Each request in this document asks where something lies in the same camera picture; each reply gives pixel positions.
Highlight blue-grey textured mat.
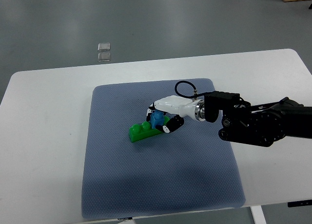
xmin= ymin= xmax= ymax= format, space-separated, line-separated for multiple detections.
xmin=81 ymin=80 xmax=245 ymax=220

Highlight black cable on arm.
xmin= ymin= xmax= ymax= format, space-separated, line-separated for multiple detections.
xmin=175 ymin=80 xmax=215 ymax=99

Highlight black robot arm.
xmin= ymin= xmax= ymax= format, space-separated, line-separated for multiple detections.
xmin=204 ymin=91 xmax=312 ymax=147

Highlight upper metal floor plate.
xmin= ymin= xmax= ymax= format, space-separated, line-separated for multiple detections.
xmin=97 ymin=42 xmax=111 ymax=51

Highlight white table leg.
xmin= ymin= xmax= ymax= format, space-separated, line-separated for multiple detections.
xmin=250 ymin=205 xmax=267 ymax=224

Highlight green four-stud toy block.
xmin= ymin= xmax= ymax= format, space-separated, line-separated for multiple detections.
xmin=128 ymin=116 xmax=170 ymax=143

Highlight blue toy block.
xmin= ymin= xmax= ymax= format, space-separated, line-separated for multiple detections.
xmin=150 ymin=110 xmax=164 ymax=129

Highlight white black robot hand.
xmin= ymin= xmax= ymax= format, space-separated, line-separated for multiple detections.
xmin=146 ymin=95 xmax=205 ymax=133

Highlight black table control panel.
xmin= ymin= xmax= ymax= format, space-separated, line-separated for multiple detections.
xmin=287 ymin=200 xmax=312 ymax=207

